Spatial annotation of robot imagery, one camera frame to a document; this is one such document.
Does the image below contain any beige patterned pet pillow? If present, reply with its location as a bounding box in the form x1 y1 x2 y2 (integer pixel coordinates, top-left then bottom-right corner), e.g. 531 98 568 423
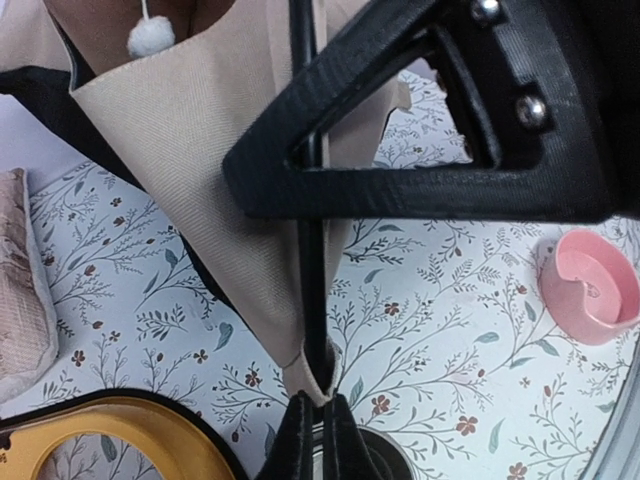
1 168 59 403

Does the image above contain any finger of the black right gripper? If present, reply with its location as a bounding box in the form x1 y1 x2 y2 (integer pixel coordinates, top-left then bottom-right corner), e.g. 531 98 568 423
223 1 639 223

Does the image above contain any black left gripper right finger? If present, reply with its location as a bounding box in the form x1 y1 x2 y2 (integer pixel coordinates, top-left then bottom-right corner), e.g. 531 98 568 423
322 394 393 480

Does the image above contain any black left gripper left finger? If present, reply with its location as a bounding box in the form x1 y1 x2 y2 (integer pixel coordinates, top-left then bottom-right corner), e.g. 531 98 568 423
262 392 319 480

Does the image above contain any yellow double bowl holder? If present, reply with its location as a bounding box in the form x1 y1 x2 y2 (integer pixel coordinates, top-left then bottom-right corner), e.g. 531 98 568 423
1 388 247 479

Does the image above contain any beige pet tent fabric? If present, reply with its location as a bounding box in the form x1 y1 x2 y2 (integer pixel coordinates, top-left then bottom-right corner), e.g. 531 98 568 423
46 1 333 405

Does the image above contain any white pompom toy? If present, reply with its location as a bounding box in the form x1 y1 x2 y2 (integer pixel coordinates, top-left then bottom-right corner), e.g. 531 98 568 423
127 0 175 59

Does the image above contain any pink pet bowl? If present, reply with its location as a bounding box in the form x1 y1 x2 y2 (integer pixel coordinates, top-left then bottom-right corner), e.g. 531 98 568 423
539 229 639 346

